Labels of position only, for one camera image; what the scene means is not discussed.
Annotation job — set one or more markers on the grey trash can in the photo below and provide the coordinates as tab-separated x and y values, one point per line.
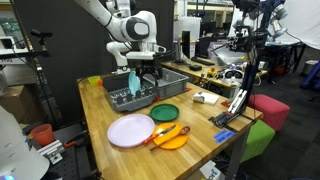
310	66

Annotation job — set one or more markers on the white fabric sheet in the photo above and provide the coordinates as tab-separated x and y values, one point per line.
305	20

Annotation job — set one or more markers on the red cup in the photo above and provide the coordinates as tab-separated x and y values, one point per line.
42	135

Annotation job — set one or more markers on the cardboard box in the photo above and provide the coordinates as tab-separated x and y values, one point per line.
16	101

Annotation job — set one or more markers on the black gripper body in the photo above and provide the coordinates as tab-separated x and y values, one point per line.
148	65

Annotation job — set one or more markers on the aluminium bracket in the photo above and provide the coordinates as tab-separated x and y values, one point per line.
51	150

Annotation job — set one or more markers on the wooden spoon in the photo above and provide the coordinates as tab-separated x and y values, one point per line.
184	130

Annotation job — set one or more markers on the black camera on tripod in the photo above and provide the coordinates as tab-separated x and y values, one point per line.
41	34

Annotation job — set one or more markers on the grey plastic bin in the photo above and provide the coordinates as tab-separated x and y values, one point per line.
173	88

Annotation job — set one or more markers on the pink cube stool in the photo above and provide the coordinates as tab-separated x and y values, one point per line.
270	110

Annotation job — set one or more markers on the blue tape patch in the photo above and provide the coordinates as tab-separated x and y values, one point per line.
224	136

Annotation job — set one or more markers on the small red marker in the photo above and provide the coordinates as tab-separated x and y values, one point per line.
156	99
189	89

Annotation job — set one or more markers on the black backdrop curtain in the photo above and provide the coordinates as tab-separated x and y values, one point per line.
66	66

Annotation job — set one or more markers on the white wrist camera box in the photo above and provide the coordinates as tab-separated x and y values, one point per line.
141	55

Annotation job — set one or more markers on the small orange object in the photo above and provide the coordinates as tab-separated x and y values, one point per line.
100	82

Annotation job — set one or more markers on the colourful toy figure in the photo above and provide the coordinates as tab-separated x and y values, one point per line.
211	72

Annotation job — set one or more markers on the wooden background desk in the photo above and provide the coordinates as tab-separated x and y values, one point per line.
180	67

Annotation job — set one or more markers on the orange plate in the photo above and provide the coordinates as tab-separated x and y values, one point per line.
175	141

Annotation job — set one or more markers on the green cube stool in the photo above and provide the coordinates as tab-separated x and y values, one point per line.
260	140

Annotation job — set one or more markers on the grey table leg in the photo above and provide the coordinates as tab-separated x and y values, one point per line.
236	156

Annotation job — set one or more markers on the yellow green cup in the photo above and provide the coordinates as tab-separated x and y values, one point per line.
94	80

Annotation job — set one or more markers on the large lilac plate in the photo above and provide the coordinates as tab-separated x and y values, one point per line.
130	130

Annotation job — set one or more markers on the white plastic container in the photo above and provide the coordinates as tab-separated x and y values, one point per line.
191	28

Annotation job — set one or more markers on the black keyboard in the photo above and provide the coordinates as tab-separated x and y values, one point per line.
202	61

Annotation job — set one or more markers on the light blue plate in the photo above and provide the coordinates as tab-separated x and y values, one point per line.
133	83

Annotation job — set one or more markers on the dark green plate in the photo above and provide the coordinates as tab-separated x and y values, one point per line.
164	112

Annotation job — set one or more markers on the black power adapter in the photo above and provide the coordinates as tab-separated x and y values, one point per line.
195	67

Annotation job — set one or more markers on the clear plastic tub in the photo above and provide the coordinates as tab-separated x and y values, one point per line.
226	55

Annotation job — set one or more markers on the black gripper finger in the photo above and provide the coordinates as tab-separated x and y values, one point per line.
158	76
140	74

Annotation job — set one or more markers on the white domed device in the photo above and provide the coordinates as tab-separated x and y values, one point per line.
20	150

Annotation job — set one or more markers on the black perforated workbench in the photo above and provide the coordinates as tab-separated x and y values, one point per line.
76	163

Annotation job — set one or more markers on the blue metal frame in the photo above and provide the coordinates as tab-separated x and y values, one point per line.
311	78

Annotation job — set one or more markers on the white round device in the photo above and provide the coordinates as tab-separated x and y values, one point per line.
233	75

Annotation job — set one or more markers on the white blue printed box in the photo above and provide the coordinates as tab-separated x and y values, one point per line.
211	171

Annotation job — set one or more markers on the silver blue background robot arm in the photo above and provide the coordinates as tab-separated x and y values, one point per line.
278	20

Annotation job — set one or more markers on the black computer monitor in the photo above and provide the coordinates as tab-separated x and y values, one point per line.
186	43

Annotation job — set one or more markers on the black clamped camera stand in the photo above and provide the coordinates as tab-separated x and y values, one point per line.
248	80

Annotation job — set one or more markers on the white equipment case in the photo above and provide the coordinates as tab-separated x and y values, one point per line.
10	50

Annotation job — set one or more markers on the small white box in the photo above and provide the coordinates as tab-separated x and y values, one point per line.
206	97

